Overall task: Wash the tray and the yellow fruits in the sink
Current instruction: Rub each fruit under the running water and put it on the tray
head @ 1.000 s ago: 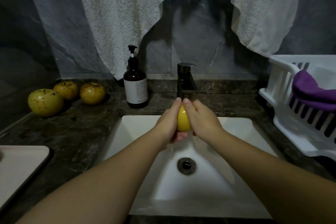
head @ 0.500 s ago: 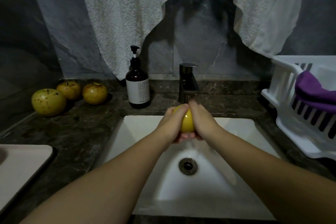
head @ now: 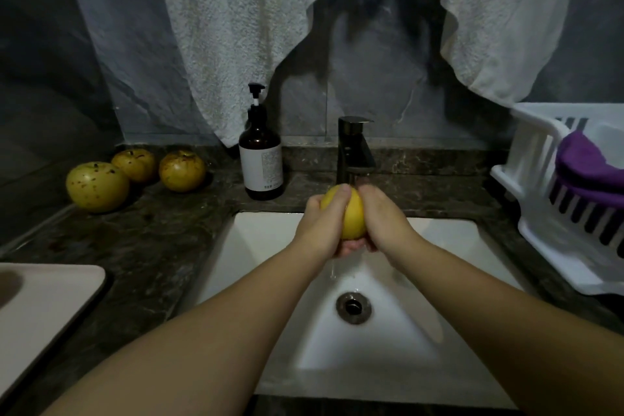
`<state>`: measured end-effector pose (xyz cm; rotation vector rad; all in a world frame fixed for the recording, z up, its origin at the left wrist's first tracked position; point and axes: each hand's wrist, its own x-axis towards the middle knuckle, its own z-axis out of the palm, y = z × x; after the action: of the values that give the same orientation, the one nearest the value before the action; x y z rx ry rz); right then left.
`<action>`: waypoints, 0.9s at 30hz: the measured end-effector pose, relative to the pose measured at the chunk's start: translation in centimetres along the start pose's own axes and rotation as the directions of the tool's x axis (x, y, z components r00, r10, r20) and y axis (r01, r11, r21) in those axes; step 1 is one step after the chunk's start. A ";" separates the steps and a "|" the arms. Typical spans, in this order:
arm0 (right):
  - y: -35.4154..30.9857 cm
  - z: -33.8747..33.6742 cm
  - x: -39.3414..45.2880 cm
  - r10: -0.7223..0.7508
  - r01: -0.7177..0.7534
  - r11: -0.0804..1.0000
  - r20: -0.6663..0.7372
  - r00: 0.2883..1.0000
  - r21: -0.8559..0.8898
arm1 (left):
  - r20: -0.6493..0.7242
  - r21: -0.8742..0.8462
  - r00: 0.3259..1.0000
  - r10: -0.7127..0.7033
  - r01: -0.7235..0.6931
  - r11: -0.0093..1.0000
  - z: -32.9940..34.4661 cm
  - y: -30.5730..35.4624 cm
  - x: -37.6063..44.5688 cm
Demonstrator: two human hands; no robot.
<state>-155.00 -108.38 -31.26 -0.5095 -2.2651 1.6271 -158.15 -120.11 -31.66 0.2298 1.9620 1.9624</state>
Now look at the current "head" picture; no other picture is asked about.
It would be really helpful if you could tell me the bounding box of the dark soap pump bottle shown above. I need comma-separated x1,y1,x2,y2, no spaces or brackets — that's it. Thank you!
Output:
239,83,286,202

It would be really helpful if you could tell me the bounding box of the person's right forearm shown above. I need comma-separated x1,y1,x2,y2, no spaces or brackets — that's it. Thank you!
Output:
409,235,624,416

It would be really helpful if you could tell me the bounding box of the black faucet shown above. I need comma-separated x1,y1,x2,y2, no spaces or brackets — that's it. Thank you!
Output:
337,116,376,186

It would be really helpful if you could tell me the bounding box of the person's left hand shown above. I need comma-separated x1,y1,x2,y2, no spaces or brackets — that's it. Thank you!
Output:
291,183,353,270

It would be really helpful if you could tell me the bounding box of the spotted yellow apple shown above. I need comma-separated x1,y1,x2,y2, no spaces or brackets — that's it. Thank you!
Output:
322,183,369,241

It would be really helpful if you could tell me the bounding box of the white plastic basket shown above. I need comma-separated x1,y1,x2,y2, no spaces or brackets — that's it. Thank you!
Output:
490,103,624,297

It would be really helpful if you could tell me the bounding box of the metal sink drain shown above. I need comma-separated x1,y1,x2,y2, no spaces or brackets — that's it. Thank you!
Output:
335,291,372,325

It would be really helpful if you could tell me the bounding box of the white sink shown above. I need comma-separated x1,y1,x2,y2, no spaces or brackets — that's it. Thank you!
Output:
190,211,528,409

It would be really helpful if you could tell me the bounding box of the beige plastic tray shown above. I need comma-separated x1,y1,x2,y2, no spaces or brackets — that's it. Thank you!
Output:
0,263,107,400

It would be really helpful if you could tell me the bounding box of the purple cloth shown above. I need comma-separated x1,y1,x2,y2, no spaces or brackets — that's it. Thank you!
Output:
556,130,624,209

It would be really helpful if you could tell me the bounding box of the group of yellow apples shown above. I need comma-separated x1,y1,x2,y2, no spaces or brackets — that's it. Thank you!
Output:
65,146,208,214

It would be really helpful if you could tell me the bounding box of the person's right hand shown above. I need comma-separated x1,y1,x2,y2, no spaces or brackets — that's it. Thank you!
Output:
339,183,432,270

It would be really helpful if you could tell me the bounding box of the person's left forearm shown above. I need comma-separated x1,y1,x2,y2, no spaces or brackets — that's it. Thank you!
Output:
39,240,315,416

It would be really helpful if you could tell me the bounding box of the white hanging towel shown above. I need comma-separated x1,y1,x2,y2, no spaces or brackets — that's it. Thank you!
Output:
136,0,583,147

